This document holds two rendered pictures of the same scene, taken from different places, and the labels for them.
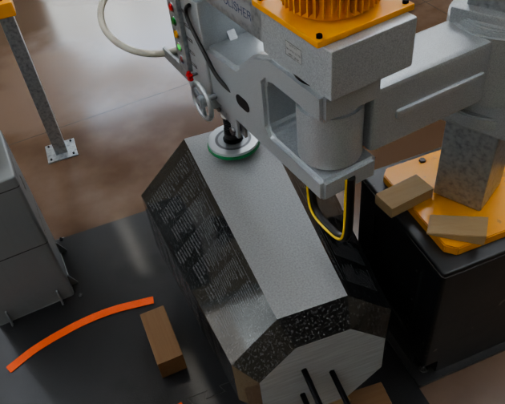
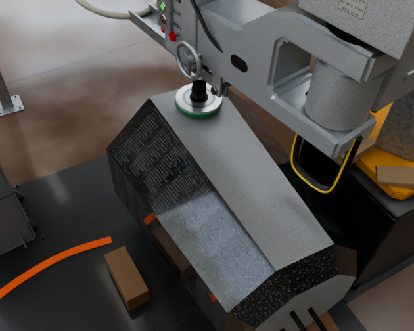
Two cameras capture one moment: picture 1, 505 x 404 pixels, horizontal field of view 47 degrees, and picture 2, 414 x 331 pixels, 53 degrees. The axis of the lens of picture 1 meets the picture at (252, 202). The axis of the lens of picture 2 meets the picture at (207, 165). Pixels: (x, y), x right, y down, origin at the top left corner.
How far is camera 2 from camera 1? 0.67 m
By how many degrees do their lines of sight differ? 11
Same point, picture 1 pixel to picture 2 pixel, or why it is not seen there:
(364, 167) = (368, 127)
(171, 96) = (104, 60)
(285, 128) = (285, 88)
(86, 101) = (26, 62)
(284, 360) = (282, 307)
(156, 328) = (121, 266)
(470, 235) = not seen: outside the picture
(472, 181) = not seen: outside the picture
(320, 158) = (338, 119)
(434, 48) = not seen: outside the picture
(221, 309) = (209, 259)
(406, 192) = not seen: hidden behind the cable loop
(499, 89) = not seen: outside the picture
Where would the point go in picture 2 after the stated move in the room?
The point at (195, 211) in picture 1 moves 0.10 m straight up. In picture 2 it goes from (169, 164) to (168, 148)
